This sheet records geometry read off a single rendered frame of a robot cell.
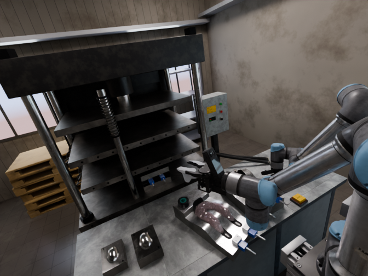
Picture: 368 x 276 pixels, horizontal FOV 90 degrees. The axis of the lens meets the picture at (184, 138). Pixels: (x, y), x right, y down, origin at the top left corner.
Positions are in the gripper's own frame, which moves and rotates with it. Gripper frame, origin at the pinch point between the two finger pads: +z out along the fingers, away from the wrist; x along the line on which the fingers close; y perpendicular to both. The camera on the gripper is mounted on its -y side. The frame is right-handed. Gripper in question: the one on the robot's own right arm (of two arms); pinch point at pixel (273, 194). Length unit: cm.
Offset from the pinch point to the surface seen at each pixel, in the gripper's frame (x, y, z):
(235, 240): -38.7, 8.0, 12.4
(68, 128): -118, -73, -54
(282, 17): 164, -128, -165
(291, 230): 22.2, -1.3, 39.2
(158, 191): -60, -73, 14
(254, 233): -26.2, 9.8, 12.2
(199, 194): -39, -33, 4
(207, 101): 0, -77, -62
